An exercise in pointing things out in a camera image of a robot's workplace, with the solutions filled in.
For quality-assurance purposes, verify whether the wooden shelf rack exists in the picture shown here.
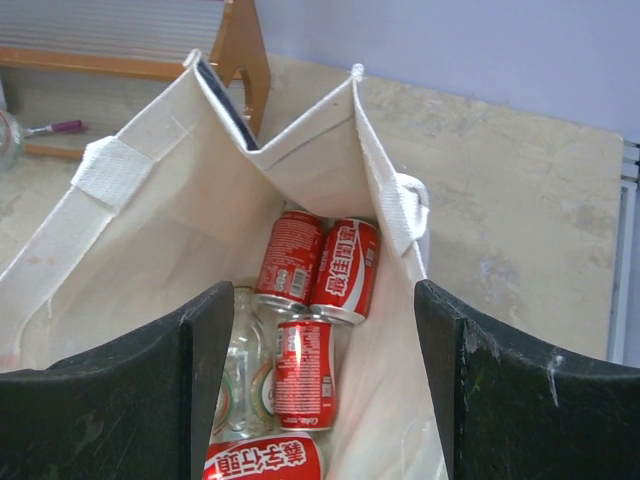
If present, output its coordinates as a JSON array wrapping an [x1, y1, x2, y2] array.
[[1, 1, 271, 160]]

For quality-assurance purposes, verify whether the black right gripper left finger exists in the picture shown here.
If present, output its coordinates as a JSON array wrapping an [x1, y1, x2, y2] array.
[[1, 281, 234, 479]]

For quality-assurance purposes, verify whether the red cola can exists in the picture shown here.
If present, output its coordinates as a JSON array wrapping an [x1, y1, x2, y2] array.
[[254, 210, 325, 312]]

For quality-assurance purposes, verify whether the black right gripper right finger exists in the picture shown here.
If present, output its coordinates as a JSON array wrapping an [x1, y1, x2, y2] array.
[[414, 280, 639, 479]]

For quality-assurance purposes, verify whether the cream canvas tote bag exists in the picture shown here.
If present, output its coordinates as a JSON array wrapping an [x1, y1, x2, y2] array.
[[1, 51, 446, 479]]

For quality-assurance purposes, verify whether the purple capped marker pen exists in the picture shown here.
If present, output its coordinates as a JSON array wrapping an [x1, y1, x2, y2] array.
[[23, 120, 85, 138]]

